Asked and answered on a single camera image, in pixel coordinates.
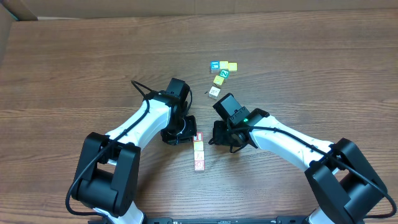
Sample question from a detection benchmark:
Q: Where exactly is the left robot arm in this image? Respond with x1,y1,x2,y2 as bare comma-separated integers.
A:
65,78,197,224

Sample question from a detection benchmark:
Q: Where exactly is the white picture block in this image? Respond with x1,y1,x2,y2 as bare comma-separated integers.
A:
208,86,221,100

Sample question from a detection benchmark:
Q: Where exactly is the green Z letter block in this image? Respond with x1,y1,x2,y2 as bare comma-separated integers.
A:
219,70,230,79

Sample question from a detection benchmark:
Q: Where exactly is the blue letter block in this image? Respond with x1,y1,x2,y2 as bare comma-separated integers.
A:
210,61,220,73

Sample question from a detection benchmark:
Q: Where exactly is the red I letter block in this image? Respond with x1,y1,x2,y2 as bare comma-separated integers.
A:
193,132,203,142

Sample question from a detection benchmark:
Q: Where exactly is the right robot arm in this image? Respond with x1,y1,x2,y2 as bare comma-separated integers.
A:
209,93,397,223

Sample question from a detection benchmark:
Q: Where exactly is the white dotted wooden block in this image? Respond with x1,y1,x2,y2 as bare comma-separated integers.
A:
194,151,205,161

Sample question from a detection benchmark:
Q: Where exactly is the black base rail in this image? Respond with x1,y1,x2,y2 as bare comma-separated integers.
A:
88,216,315,224

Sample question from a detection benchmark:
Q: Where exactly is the red Q letter block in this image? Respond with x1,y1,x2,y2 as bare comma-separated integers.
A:
194,160,205,171

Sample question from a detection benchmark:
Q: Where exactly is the pale yellow block top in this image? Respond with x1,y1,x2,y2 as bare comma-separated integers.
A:
220,61,229,70

